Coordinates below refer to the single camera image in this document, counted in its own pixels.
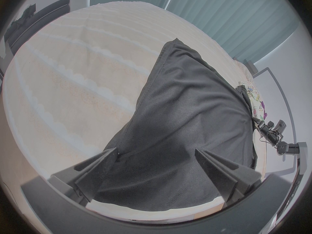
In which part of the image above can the black T-shirt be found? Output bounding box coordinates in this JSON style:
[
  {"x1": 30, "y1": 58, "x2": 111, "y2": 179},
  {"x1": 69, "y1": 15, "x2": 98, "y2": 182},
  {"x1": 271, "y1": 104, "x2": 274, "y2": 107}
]
[{"x1": 94, "y1": 39, "x2": 258, "y2": 210}]

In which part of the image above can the white printed garment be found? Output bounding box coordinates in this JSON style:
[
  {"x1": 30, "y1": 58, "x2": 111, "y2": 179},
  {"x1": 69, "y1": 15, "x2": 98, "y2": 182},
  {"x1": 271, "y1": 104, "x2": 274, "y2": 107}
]
[{"x1": 238, "y1": 81, "x2": 265, "y2": 121}]

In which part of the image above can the pale pink pillow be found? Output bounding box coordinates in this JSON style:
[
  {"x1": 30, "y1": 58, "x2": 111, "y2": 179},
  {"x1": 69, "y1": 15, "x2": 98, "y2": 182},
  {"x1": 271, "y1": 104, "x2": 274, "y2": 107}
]
[{"x1": 234, "y1": 59, "x2": 255, "y2": 87}]

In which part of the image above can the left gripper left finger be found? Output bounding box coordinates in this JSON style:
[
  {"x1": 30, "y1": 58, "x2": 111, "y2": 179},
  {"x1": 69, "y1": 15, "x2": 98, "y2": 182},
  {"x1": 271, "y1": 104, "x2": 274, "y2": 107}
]
[{"x1": 73, "y1": 147, "x2": 119, "y2": 203}]

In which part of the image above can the black low cabinet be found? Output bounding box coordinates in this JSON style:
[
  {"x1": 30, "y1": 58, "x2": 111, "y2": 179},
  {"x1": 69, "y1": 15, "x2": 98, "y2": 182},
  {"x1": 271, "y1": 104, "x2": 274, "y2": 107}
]
[{"x1": 5, "y1": 0, "x2": 71, "y2": 58}]

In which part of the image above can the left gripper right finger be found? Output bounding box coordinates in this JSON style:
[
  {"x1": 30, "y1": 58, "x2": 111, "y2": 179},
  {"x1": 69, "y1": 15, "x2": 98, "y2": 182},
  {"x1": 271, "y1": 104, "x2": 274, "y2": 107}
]
[{"x1": 195, "y1": 148, "x2": 262, "y2": 203}]

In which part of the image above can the grey bedside table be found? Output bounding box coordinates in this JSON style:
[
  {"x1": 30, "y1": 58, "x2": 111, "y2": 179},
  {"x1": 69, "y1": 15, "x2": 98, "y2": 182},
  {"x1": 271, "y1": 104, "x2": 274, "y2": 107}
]
[{"x1": 245, "y1": 59, "x2": 259, "y2": 74}]

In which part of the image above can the bed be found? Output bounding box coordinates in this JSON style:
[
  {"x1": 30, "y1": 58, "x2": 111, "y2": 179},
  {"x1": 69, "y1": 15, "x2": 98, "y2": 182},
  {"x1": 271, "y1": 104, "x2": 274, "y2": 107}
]
[{"x1": 2, "y1": 1, "x2": 296, "y2": 222}]

